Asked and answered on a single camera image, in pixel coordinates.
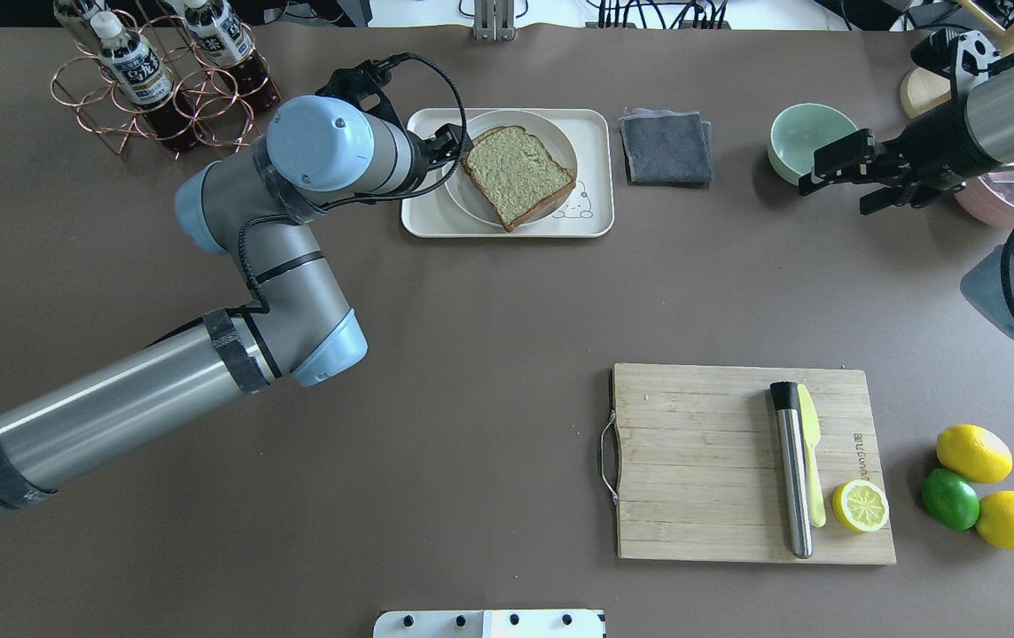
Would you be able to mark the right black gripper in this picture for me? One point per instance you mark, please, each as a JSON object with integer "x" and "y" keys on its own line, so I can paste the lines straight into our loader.
{"x": 932, "y": 147}

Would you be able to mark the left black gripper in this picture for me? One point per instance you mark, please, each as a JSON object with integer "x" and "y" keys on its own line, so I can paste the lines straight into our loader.
{"x": 430, "y": 156}

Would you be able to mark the white round plate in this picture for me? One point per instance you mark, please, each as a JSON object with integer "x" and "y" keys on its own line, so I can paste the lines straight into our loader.
{"x": 462, "y": 190}

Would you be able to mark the bread slice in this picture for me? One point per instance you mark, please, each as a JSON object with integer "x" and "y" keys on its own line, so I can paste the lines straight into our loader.
{"x": 515, "y": 173}

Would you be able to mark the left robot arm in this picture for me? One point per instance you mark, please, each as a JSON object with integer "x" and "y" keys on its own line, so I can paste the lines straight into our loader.
{"x": 255, "y": 207}

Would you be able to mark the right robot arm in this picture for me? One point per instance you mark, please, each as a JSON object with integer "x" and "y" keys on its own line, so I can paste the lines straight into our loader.
{"x": 989, "y": 286}

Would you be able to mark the cream rabbit tray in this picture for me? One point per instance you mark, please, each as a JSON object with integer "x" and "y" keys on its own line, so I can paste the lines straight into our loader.
{"x": 588, "y": 213}

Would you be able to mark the mint green bowl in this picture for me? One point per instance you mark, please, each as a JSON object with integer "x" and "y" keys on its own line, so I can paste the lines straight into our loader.
{"x": 797, "y": 132}

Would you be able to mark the wooden mug tree stand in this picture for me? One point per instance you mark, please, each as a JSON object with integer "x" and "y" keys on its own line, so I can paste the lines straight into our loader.
{"x": 921, "y": 90}

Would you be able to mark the pink bowl with ice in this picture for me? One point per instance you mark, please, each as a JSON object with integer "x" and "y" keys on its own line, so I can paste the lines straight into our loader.
{"x": 990, "y": 199}

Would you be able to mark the grey folded cloth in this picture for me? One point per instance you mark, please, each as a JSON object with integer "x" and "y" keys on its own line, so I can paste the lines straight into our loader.
{"x": 666, "y": 148}

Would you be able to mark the steel pepper grinder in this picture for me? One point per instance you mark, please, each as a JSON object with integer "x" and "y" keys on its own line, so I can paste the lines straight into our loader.
{"x": 787, "y": 406}

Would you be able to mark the yellow plastic knife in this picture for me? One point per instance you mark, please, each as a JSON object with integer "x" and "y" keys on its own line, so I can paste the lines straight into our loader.
{"x": 811, "y": 435}

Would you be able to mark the tea bottle lower left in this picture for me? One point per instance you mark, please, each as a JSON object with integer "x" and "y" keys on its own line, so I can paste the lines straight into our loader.
{"x": 224, "y": 43}

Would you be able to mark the yellow lemon upper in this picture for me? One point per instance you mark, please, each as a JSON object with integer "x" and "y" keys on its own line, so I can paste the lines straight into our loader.
{"x": 974, "y": 453}

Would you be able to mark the half lemon slice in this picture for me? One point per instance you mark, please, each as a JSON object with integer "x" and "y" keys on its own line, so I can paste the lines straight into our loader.
{"x": 861, "y": 506}

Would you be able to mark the tea bottle upper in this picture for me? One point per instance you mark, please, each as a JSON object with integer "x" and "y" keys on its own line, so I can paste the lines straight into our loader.
{"x": 132, "y": 61}

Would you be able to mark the green lime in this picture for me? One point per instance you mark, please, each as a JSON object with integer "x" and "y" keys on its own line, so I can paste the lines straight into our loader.
{"x": 950, "y": 499}

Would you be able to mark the wooden cutting board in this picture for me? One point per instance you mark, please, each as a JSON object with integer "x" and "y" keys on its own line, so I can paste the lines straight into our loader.
{"x": 699, "y": 475}

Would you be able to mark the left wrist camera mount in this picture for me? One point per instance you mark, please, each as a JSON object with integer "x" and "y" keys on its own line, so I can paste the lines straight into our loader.
{"x": 362, "y": 87}

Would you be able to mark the copper wire bottle rack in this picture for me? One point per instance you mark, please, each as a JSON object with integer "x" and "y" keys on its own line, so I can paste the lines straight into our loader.
{"x": 185, "y": 75}

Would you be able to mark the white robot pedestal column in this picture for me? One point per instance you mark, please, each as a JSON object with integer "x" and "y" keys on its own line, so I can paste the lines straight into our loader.
{"x": 492, "y": 623}

